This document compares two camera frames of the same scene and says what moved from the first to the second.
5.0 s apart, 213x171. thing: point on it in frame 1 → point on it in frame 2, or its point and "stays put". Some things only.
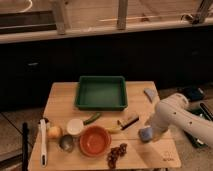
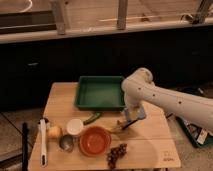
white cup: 75,126 stays put
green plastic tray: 101,93 stays put
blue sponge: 145,134 → 140,112
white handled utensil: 43,123 stays put
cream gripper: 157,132 → 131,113
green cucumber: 92,119 stays put
